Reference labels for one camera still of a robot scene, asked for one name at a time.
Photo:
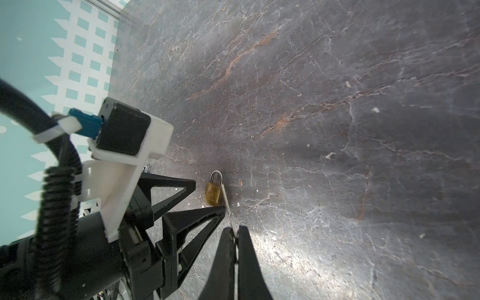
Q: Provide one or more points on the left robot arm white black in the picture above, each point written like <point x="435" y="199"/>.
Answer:
<point x="70" y="258"/>

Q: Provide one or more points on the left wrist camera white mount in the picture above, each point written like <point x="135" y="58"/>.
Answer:
<point x="121" y="139"/>

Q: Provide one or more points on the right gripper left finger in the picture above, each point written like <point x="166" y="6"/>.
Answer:
<point x="220" y="284"/>

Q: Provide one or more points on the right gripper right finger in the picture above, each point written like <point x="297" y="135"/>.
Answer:
<point x="251" y="283"/>

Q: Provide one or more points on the silver key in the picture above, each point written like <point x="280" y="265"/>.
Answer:
<point x="228" y="209"/>

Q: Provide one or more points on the brass padlock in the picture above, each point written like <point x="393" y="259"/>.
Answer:
<point x="213" y="190"/>

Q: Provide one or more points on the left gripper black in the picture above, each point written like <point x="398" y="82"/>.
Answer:
<point x="159" y="246"/>

